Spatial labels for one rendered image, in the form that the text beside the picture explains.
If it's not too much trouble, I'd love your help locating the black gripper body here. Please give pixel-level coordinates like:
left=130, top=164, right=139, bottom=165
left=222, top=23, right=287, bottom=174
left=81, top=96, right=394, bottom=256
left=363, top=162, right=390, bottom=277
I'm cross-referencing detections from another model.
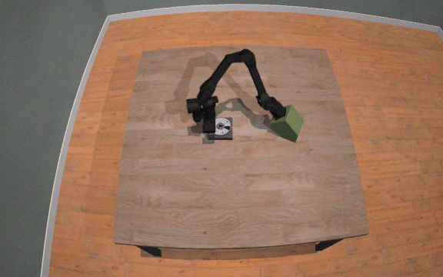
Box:
left=203, top=109, right=215, bottom=133

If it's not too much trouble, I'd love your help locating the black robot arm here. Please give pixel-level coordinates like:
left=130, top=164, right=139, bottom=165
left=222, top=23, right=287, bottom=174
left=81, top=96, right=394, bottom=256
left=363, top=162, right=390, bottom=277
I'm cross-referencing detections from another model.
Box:
left=186, top=48, right=286, bottom=122

